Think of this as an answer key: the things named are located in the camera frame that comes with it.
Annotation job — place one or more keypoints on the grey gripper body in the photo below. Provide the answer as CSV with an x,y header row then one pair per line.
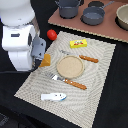
x,y
38,50

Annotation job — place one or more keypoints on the orange bread loaf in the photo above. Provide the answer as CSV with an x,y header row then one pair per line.
x,y
46,61

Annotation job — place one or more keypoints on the red tomato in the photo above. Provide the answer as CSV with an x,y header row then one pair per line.
x,y
51,34

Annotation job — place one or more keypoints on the yellow box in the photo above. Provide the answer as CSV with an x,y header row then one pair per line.
x,y
78,43

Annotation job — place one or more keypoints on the white toy fish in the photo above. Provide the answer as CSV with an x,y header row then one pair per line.
x,y
53,96

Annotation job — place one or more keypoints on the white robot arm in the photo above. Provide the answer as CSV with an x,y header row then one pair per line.
x,y
21,35

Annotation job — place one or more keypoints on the beige round plate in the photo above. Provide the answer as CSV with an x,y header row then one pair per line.
x,y
70,67

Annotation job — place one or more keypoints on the grey pot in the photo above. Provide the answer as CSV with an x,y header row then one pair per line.
x,y
68,8

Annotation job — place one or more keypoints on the white striped placemat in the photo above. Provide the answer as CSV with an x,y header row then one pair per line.
x,y
80,106

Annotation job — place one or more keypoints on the grey saucepan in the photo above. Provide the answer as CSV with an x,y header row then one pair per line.
x,y
94,15

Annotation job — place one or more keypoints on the brown stove board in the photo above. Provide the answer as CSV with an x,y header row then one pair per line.
x,y
108,28

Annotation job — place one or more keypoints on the beige bowl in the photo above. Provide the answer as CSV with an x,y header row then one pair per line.
x,y
122,14

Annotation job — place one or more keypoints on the knife with wooden handle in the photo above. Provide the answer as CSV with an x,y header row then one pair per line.
x,y
81,56

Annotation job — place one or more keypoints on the fork with wooden handle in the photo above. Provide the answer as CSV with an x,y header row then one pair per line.
x,y
67,81

